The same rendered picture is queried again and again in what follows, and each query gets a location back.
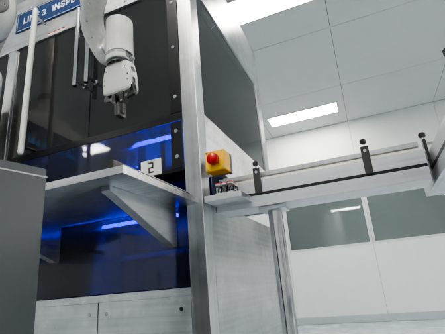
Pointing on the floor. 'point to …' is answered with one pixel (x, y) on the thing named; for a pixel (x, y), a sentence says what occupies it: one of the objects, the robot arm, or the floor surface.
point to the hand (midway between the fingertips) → (120, 111)
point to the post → (197, 175)
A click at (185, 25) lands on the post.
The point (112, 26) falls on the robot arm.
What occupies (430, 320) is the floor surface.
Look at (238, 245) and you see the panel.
